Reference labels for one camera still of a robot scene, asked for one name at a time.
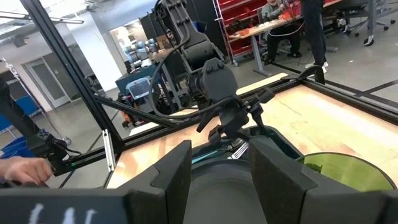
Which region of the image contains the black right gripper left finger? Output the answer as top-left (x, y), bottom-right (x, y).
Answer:
top-left (0, 139), bottom-right (193, 224)

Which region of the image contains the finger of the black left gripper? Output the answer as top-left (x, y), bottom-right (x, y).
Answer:
top-left (249, 103), bottom-right (267, 137)
top-left (207, 123), bottom-right (226, 146)

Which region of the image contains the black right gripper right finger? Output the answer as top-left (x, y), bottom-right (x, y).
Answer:
top-left (248, 136), bottom-right (398, 224)

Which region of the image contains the teal-handled metal spoon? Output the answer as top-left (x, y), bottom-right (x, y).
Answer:
top-left (190, 138), bottom-right (246, 165)

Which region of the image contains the red-handled metal fork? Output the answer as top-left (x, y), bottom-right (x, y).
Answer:
top-left (228, 141), bottom-right (250, 160)

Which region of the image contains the green faceted plastic cup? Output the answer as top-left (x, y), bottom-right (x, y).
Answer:
top-left (296, 151), bottom-right (398, 193)

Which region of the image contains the dark round plate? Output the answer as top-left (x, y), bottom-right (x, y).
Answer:
top-left (182, 157), bottom-right (269, 224)

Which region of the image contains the dark green serving tray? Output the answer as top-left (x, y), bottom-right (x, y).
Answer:
top-left (189, 124), bottom-right (304, 166)

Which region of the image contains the person's hand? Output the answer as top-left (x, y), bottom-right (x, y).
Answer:
top-left (0, 156), bottom-right (54, 187)

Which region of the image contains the seated person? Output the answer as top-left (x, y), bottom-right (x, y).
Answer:
top-left (260, 0), bottom-right (303, 65)

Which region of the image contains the wooden workshop desk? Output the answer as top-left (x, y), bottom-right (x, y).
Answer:
top-left (228, 0), bottom-right (379, 78)

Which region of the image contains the teal cart with tablet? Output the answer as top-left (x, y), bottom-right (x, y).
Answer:
top-left (114, 64), bottom-right (158, 105)

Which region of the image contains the blue storage bin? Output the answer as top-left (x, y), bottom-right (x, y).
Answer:
top-left (0, 93), bottom-right (42, 160)

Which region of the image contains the red storage bin shelf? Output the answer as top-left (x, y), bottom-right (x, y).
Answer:
top-left (213, 0), bottom-right (272, 67)

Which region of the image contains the standing person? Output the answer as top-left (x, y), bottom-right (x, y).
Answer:
top-left (299, 0), bottom-right (330, 74)

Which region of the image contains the grey glass door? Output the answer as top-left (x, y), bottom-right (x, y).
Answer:
top-left (22, 58), bottom-right (72, 109)

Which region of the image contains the office chair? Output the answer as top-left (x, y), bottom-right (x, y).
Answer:
top-left (340, 0), bottom-right (397, 47)

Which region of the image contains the silver frame bracket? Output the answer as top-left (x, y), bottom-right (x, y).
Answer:
top-left (101, 128), bottom-right (117, 174)

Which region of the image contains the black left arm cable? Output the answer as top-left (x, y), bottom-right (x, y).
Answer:
top-left (148, 18), bottom-right (239, 121)

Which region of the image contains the black aluminium table frame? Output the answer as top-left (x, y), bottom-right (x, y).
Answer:
top-left (18, 0), bottom-right (398, 189)

